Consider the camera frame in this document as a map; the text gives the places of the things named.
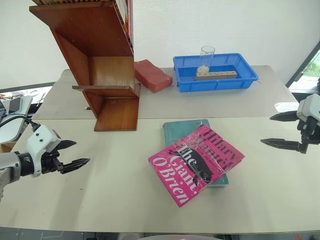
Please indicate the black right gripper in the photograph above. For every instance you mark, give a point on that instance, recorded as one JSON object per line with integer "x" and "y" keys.
{"x": 311, "y": 131}

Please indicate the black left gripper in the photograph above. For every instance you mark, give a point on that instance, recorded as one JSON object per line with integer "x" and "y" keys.
{"x": 51, "y": 162}

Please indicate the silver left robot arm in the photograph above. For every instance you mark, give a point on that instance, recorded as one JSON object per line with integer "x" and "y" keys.
{"x": 8, "y": 166}

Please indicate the pink paperback book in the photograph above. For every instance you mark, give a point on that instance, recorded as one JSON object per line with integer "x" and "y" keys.
{"x": 197, "y": 162}

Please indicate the teal hardcover book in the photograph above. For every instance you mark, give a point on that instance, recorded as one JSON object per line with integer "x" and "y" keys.
{"x": 177, "y": 130}

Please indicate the brown wooden bookshelf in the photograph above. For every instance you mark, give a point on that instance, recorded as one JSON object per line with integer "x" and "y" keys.
{"x": 95, "y": 40}

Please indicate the striped-spine book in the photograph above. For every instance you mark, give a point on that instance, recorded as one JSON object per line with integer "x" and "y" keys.
{"x": 123, "y": 22}

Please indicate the white side desk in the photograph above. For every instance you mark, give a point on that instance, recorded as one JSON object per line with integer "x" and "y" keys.
{"x": 12, "y": 125}

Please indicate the dark smartphone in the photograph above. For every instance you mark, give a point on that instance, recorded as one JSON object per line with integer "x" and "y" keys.
{"x": 14, "y": 105}

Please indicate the blue plastic bin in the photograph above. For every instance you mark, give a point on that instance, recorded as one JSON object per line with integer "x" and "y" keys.
{"x": 225, "y": 85}

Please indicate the wooden block with holes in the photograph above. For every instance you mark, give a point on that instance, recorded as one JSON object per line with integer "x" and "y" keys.
{"x": 217, "y": 75}

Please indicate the clear drinking glass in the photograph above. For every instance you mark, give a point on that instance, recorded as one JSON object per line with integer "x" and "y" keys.
{"x": 207, "y": 56}

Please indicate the red brick block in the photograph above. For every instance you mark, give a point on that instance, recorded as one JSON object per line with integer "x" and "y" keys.
{"x": 151, "y": 75}

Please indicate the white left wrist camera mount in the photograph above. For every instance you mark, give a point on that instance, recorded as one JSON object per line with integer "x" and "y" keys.
{"x": 41, "y": 140}

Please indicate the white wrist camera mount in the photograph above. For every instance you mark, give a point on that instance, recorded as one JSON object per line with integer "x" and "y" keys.
{"x": 308, "y": 106}
{"x": 41, "y": 140}

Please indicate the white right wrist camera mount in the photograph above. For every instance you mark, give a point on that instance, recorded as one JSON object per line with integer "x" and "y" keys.
{"x": 308, "y": 106}

